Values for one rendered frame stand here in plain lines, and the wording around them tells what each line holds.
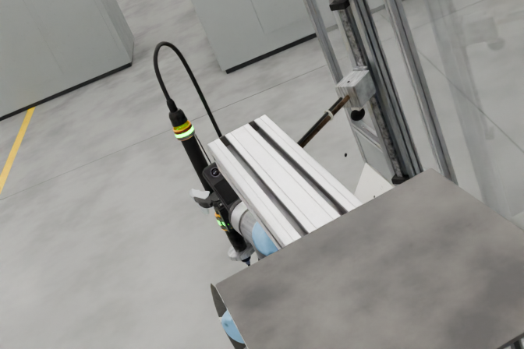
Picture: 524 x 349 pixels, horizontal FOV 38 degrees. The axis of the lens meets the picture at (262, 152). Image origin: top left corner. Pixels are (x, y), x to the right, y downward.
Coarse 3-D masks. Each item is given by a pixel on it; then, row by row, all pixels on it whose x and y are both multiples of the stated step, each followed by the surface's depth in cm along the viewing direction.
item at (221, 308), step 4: (212, 284) 234; (212, 288) 234; (212, 292) 235; (216, 292) 231; (212, 296) 236; (216, 296) 232; (220, 296) 228; (216, 300) 233; (220, 300) 230; (216, 304) 235; (220, 304) 231; (224, 304) 227; (216, 308) 236; (220, 308) 232; (224, 308) 229; (220, 312) 234; (224, 312) 230; (220, 316) 235; (228, 336) 235; (232, 340) 234; (232, 344) 235; (236, 344) 233; (240, 344) 231; (244, 344) 230; (236, 348) 234; (240, 348) 232
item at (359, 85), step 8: (352, 72) 221; (360, 72) 219; (368, 72) 218; (344, 80) 219; (352, 80) 216; (360, 80) 215; (368, 80) 218; (336, 88) 217; (344, 88) 216; (352, 88) 214; (360, 88) 215; (368, 88) 218; (344, 96) 217; (352, 96) 215; (360, 96) 215; (368, 96) 218; (352, 104) 217; (360, 104) 216
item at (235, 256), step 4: (248, 244) 186; (232, 248) 187; (248, 248) 184; (252, 248) 183; (228, 252) 186; (232, 252) 185; (236, 252) 184; (240, 252) 184; (244, 252) 183; (248, 252) 183; (252, 252) 183; (232, 256) 183; (236, 256) 183; (240, 256) 182; (244, 256) 182; (248, 256) 183; (236, 260) 183; (240, 260) 183
